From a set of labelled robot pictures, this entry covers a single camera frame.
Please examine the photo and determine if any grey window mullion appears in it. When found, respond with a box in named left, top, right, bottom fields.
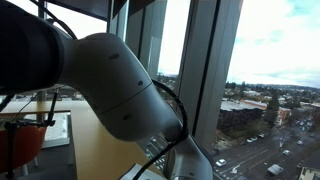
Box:
left=174, top=0, right=244, bottom=154

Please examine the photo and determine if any white printed sheet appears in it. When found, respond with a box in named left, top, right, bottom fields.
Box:
left=42, top=112, right=72, bottom=150

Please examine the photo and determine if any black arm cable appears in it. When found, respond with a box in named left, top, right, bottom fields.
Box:
left=131, top=79, right=189, bottom=180

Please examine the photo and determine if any orange chair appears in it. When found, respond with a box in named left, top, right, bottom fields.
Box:
left=0, top=124, right=48, bottom=177

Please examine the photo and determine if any black camera stand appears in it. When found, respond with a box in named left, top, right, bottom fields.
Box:
left=3, top=88, right=61, bottom=180

